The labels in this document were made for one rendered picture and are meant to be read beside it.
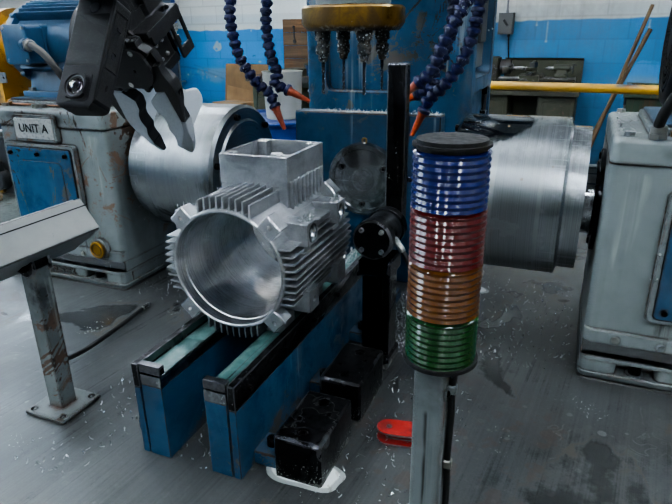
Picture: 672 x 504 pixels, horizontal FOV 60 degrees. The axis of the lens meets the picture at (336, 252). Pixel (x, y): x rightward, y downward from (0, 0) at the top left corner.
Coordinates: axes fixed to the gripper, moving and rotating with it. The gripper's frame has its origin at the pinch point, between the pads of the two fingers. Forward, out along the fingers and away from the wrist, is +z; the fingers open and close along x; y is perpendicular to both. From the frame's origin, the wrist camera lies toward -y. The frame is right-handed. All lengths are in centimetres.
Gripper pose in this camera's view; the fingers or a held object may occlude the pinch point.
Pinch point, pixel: (170, 145)
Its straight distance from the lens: 72.5
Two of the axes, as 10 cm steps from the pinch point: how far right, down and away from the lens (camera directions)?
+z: 2.0, 6.4, 7.4
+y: 3.2, -7.6, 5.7
